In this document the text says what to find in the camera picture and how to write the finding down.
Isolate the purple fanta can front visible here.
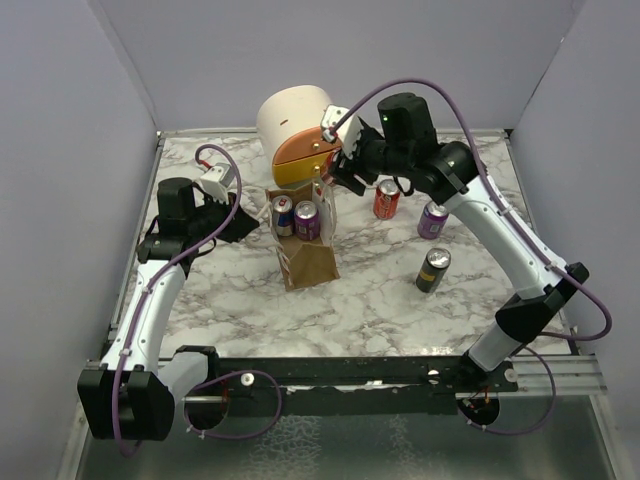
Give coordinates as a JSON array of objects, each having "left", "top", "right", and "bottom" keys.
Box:
[{"left": 294, "top": 200, "right": 320, "bottom": 241}]

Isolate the cream round drawer cabinet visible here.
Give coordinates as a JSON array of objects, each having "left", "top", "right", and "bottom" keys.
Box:
[{"left": 256, "top": 85, "right": 339, "bottom": 189}]

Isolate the red cola can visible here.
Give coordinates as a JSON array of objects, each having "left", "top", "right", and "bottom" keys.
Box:
[
  {"left": 322, "top": 150, "right": 341, "bottom": 176},
  {"left": 373, "top": 179, "right": 401, "bottom": 220}
]

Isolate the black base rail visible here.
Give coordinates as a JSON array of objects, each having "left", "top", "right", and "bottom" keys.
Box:
[{"left": 181, "top": 355, "right": 518, "bottom": 423}]

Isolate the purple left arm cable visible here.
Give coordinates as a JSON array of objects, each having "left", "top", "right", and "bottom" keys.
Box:
[{"left": 110, "top": 143, "right": 244, "bottom": 457}]

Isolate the silver blue energy drink can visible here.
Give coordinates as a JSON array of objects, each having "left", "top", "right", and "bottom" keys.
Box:
[{"left": 272, "top": 195, "right": 295, "bottom": 237}]

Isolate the brown canvas bag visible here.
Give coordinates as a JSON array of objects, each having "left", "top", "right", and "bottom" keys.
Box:
[{"left": 265, "top": 179, "right": 340, "bottom": 291}]

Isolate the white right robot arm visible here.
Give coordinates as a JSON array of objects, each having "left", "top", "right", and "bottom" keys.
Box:
[{"left": 320, "top": 93, "right": 589, "bottom": 391}]

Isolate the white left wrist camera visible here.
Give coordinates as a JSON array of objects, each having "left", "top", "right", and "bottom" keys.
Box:
[{"left": 199, "top": 163, "right": 236, "bottom": 205}]

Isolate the black yellow can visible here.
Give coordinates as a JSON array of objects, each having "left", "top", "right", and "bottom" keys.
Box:
[{"left": 415, "top": 247, "right": 452, "bottom": 293}]

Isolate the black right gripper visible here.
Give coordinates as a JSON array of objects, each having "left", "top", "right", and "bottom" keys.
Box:
[{"left": 327, "top": 123, "right": 412, "bottom": 195}]

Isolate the purple fanta can rear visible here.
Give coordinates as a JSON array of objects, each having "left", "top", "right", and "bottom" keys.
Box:
[{"left": 417, "top": 201, "right": 449, "bottom": 240}]

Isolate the red cola can front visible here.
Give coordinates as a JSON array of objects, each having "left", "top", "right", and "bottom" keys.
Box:
[{"left": 322, "top": 150, "right": 341, "bottom": 176}]

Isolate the purple fanta can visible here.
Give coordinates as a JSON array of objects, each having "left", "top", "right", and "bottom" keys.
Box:
[
  {"left": 294, "top": 200, "right": 320, "bottom": 241},
  {"left": 417, "top": 201, "right": 449, "bottom": 240}
]

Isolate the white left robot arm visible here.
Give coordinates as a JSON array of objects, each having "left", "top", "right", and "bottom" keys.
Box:
[{"left": 77, "top": 177, "right": 258, "bottom": 442}]

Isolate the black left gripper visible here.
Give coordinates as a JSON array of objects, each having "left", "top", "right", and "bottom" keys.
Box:
[{"left": 189, "top": 189, "right": 260, "bottom": 243}]

